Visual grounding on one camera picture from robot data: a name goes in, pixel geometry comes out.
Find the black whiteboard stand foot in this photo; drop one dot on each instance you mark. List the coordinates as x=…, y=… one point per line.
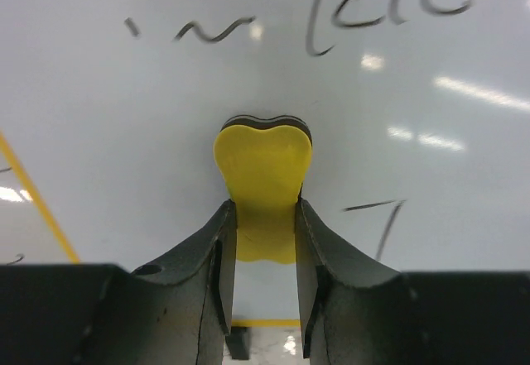
x=238, y=343

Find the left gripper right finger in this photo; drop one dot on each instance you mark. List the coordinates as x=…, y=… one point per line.
x=353, y=309

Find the yellow foam eraser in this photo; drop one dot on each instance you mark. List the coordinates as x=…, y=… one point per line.
x=263, y=162

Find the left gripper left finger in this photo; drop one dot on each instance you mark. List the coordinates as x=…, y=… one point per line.
x=175, y=309

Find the yellow-framed whiteboard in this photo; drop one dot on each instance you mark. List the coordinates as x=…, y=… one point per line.
x=418, y=111

